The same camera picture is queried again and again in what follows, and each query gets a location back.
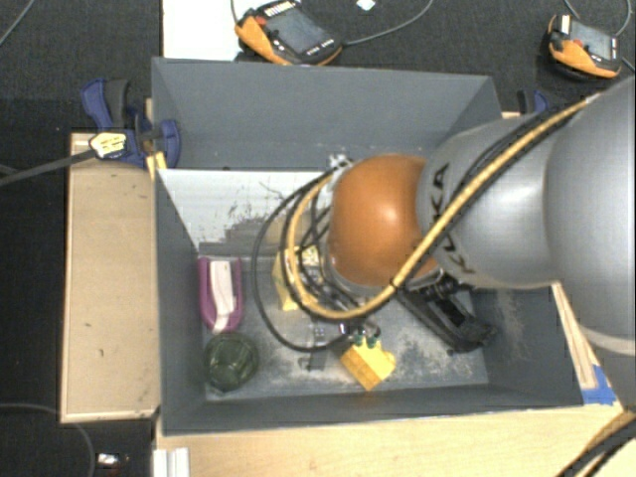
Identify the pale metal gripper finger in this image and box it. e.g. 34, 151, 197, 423
305, 321, 331, 372

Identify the yellow toy building brick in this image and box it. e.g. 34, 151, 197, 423
339, 337, 398, 393

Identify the dark green glass cup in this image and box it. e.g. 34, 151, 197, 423
203, 331, 260, 394

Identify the purple and white brush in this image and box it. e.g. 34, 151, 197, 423
197, 255, 245, 335

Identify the black hand tool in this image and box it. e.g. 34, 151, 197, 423
397, 274, 498, 356

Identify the grey metal bin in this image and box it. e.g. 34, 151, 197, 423
150, 56, 585, 437

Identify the pale wood flat board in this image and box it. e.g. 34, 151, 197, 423
59, 131, 161, 424

